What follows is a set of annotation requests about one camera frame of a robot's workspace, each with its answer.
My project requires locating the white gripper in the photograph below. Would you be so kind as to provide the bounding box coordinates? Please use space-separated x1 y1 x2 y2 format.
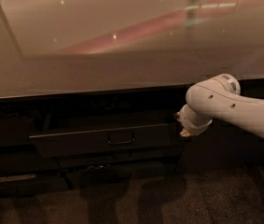
174 105 212 137

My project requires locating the dark top drawer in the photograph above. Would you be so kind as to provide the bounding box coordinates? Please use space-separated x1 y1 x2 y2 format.
30 110 181 157

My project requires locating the dark drawer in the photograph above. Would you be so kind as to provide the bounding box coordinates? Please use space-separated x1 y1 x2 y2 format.
30 110 181 157
66 161 176 189
56 145 183 168

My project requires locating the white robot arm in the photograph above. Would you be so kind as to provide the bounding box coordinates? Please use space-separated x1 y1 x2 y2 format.
175 74 264 138

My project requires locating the dark middle drawer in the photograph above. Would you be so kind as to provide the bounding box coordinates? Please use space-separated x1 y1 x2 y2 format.
56 145 183 168

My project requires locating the dark bottom drawer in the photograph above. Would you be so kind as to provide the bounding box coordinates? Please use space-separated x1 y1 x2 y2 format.
66 161 176 189

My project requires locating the dark left drawer column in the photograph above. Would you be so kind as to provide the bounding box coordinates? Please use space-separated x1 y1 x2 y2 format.
0 117 69 198

